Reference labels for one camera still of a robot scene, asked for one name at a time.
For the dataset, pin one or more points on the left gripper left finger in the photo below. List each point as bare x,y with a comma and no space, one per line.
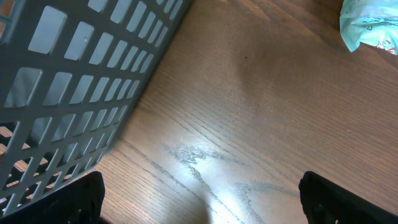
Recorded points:
78,202

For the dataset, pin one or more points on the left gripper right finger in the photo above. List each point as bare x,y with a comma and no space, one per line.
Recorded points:
325,202

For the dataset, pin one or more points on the teal tissue pack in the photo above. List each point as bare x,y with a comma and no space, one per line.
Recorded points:
371,22

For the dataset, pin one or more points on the grey plastic basket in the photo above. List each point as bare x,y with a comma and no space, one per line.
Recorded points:
72,71

